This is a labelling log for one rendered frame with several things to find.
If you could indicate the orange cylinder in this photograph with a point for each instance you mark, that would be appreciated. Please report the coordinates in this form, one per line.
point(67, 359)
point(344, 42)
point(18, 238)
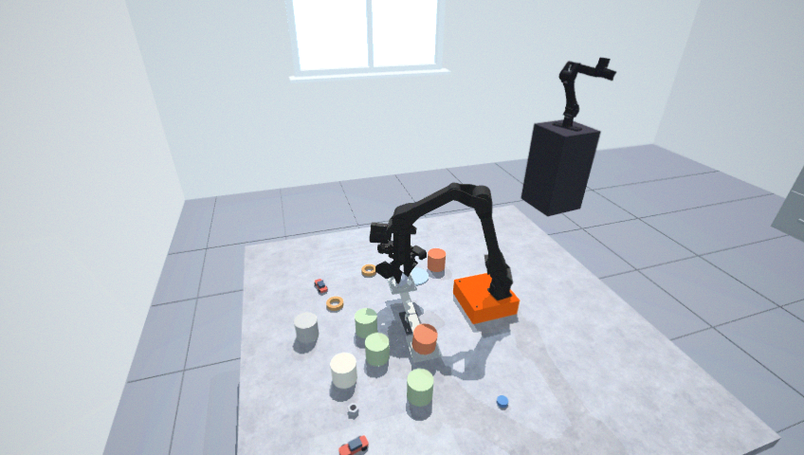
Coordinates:
point(436, 259)
point(424, 339)

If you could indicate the orange ring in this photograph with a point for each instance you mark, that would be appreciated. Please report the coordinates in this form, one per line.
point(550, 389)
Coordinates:
point(368, 266)
point(334, 307)

